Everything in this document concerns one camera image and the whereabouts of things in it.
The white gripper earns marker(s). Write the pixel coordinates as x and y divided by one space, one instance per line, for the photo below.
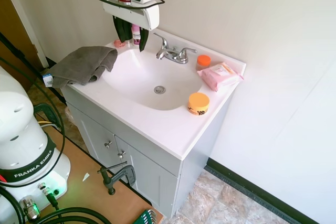
141 16

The grey terry towel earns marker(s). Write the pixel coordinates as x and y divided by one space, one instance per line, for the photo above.
81 64

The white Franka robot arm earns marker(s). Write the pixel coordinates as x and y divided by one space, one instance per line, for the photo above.
21 129

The chrome sink drain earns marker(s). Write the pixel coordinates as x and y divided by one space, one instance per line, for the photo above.
159 89

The pink bottle with dark label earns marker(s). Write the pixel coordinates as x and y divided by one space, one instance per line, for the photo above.
136 36

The brown jar with orange lid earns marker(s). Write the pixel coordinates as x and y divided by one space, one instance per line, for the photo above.
203 62

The orange round tub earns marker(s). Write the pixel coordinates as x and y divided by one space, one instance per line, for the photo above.
198 103

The small white blue box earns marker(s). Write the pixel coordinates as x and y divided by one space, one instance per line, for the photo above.
47 79

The pink wet wipes pack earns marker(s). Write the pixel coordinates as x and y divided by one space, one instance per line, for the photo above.
220 77

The metal cabinet knob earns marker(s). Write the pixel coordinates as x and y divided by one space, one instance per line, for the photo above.
121 154
107 144

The green table clamp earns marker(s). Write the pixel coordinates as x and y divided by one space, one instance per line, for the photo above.
48 108

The brown wooden door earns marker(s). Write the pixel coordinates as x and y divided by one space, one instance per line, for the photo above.
15 43

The grey vanity cabinet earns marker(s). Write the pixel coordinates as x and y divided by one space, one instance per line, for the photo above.
147 176

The dark green C-clamp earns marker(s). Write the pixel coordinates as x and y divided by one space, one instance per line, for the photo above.
111 180

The white paper scrap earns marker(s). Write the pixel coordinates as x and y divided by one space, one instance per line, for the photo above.
85 176

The green hex key set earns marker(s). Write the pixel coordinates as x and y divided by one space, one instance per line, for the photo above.
147 217

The black baseboard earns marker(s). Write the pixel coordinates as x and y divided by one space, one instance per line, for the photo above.
262 192

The white door frame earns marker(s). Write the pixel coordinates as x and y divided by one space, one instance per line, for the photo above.
29 22

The black camera stand leg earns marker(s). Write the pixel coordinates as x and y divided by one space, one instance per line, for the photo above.
23 54

